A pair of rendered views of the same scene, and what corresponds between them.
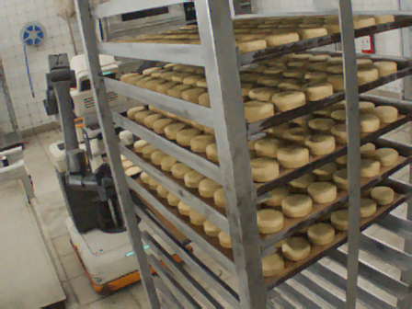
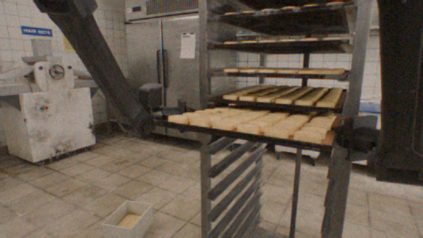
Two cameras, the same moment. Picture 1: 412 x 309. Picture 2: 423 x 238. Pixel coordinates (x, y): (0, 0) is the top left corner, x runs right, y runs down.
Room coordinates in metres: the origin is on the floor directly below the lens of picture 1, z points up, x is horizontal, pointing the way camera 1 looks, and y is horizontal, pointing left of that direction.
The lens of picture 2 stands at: (1.66, 0.60, 1.17)
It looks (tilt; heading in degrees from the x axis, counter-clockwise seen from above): 13 degrees down; 238
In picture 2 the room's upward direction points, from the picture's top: straight up
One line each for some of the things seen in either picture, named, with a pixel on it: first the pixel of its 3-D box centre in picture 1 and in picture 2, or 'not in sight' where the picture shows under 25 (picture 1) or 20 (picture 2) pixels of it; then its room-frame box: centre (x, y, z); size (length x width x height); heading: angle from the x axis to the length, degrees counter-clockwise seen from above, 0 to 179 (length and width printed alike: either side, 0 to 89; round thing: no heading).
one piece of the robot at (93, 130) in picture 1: (109, 131); not in sight; (1.89, 0.48, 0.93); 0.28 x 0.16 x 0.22; 118
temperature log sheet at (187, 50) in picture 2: not in sight; (187, 45); (0.22, -2.26, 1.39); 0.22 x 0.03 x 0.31; 118
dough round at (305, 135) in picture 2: not in sight; (307, 137); (1.27, 0.31, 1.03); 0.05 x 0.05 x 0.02
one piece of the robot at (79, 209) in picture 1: (103, 171); not in sight; (2.24, 0.66, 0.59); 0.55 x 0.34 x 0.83; 118
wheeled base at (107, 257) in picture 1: (124, 236); not in sight; (2.16, 0.62, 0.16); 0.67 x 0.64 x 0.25; 28
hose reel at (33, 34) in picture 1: (38, 58); not in sight; (5.72, 2.29, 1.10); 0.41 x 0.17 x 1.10; 118
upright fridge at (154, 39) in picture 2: not in sight; (181, 73); (0.05, -2.84, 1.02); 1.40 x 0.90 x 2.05; 118
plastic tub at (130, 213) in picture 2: not in sight; (129, 223); (1.35, -0.99, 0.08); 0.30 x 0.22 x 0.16; 44
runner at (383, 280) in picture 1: (314, 243); (244, 148); (0.95, -0.26, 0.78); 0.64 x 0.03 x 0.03; 28
